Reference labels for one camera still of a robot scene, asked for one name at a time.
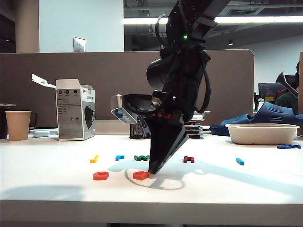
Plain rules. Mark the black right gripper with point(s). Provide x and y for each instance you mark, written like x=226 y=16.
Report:
x=180 y=108

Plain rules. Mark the orange letter a magnet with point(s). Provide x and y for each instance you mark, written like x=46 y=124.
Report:
x=140 y=176

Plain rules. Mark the light blue letter r magnet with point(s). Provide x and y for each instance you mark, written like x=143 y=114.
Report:
x=119 y=158

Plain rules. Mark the orange letter c magnet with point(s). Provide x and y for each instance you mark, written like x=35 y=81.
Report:
x=100 y=176

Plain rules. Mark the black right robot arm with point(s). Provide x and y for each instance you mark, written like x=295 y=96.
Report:
x=184 y=59

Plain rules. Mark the dark red letter h magnet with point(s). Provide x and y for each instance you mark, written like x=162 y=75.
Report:
x=189 y=160

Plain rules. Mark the letter magnet card sheet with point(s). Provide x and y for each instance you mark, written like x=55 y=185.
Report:
x=195 y=132
x=195 y=127
x=195 y=123
x=196 y=137

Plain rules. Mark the green letter w magnet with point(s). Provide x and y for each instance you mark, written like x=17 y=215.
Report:
x=140 y=158

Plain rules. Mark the light blue letter l magnet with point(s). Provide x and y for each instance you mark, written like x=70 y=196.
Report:
x=240 y=161

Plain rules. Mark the yellow letter j magnet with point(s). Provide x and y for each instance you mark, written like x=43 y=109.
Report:
x=94 y=160

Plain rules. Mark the dark blue hooked letter magnet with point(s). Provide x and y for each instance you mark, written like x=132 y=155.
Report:
x=285 y=146

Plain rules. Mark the dark blue letter m magnet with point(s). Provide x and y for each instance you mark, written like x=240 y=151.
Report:
x=297 y=146

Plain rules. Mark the black mesh pen holder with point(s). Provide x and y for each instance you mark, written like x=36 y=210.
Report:
x=139 y=130

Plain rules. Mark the white black labelled marker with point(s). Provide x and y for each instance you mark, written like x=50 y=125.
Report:
x=198 y=117

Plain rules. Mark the clear plastic box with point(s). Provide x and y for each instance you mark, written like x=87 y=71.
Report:
x=201 y=113

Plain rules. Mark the navy blue rubber slipper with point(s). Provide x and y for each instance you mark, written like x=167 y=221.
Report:
x=277 y=113
x=227 y=123

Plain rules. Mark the beige pulp tray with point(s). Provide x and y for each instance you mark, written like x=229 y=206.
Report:
x=260 y=134

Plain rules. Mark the brown desk partition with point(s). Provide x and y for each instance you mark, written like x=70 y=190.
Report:
x=106 y=78

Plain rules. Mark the white face mask box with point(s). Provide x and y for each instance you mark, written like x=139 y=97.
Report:
x=71 y=113

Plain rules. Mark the black computer monitor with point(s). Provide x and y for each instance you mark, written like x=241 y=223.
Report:
x=267 y=91

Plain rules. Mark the person in green shirt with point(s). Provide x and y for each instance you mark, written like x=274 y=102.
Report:
x=287 y=104

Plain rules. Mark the dark office chair back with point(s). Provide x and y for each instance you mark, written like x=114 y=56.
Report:
x=284 y=81

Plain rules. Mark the small white case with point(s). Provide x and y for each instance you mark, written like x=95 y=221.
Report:
x=42 y=133

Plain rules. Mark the long ceiling light strip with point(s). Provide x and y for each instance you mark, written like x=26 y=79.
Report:
x=260 y=20

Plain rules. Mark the brown paper cup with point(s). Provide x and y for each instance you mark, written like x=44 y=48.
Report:
x=18 y=125

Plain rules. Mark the dark round container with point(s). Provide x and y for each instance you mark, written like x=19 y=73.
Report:
x=2 y=123

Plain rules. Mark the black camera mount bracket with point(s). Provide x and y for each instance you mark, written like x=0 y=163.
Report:
x=139 y=101

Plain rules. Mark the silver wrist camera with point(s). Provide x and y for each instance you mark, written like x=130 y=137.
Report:
x=123 y=113

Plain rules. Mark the metal wall plate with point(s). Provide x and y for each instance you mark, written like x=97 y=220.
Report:
x=79 y=44

